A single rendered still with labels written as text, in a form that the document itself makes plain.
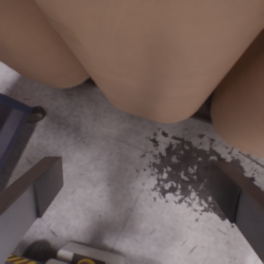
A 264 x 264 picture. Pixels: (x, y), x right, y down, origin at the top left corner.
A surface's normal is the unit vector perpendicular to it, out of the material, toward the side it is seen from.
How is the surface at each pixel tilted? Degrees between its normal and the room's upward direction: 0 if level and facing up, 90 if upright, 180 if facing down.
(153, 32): 90
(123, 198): 0
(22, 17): 90
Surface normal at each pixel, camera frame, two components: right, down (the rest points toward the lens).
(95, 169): -0.12, -0.16
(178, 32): -0.11, 0.98
